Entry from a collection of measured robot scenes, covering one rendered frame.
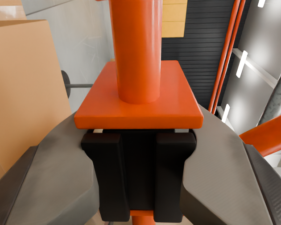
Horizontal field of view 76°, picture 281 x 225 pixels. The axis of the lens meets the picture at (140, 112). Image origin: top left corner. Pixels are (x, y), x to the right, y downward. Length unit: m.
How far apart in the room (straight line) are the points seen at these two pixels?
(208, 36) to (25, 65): 11.20
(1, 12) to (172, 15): 6.75
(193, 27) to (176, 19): 3.67
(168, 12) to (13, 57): 7.19
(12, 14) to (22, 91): 0.75
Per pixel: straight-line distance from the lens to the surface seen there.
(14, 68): 0.26
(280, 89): 6.39
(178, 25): 7.51
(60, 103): 0.35
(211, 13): 11.10
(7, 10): 0.98
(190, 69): 11.76
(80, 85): 2.42
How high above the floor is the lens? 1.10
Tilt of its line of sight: 2 degrees down
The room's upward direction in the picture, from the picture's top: 90 degrees clockwise
